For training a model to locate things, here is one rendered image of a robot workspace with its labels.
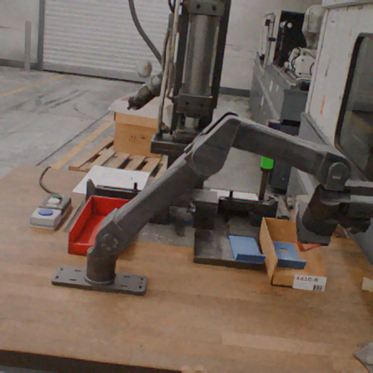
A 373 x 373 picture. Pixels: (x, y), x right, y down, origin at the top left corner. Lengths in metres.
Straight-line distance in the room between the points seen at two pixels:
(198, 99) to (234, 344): 0.65
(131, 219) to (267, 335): 0.35
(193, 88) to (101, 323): 0.65
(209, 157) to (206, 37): 0.45
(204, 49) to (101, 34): 9.55
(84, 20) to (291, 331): 10.16
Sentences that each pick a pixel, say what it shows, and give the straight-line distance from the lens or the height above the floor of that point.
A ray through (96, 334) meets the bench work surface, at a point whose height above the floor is 0.90.
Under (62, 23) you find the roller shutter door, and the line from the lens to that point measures 11.05.
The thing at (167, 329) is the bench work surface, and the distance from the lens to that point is 0.98.
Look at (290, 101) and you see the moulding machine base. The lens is 4.41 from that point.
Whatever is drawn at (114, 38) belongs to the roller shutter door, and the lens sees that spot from 10.76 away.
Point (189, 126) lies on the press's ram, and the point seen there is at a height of 1.18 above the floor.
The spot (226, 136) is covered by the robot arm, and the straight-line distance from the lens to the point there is 0.92.
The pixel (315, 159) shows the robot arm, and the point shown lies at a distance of 0.97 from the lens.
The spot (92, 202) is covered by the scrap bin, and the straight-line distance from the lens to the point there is 1.42.
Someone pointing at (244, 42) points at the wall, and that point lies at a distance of 10.53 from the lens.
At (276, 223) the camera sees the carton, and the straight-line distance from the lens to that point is 1.38.
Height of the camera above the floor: 1.47
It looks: 20 degrees down
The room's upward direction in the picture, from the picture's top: 7 degrees clockwise
